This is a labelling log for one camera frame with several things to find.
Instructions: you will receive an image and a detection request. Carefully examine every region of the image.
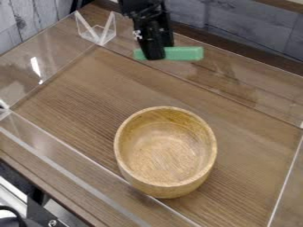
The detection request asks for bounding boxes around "wooden oval bowl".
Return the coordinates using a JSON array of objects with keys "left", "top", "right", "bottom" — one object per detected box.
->
[{"left": 113, "top": 106, "right": 217, "bottom": 199}]

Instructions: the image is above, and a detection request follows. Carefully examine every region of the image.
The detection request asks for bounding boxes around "black metal bracket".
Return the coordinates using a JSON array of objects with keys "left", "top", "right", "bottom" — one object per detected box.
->
[{"left": 26, "top": 198, "right": 77, "bottom": 227}]

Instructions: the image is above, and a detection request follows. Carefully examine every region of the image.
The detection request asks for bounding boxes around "green rectangular block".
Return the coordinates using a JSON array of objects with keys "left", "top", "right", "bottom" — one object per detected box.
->
[{"left": 132, "top": 45, "right": 205, "bottom": 62}]

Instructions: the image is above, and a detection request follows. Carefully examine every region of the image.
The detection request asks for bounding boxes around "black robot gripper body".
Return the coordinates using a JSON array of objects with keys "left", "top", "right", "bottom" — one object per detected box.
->
[{"left": 117, "top": 0, "right": 170, "bottom": 41}]

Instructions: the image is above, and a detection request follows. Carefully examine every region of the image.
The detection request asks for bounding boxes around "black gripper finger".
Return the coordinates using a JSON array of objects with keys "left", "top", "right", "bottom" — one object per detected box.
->
[
  {"left": 157, "top": 12, "right": 173, "bottom": 47},
  {"left": 137, "top": 20, "right": 164, "bottom": 60}
]

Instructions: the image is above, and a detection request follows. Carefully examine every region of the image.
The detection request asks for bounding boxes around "black cable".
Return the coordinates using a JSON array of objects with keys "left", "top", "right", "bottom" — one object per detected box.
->
[{"left": 0, "top": 204, "right": 27, "bottom": 227}]

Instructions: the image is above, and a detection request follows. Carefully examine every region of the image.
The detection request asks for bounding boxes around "clear acrylic enclosure wall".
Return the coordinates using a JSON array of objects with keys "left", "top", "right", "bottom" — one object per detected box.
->
[{"left": 0, "top": 7, "right": 303, "bottom": 227}]

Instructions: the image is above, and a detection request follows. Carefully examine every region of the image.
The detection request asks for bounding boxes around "clear acrylic corner bracket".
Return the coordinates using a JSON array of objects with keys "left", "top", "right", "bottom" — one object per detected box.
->
[{"left": 74, "top": 11, "right": 116, "bottom": 46}]

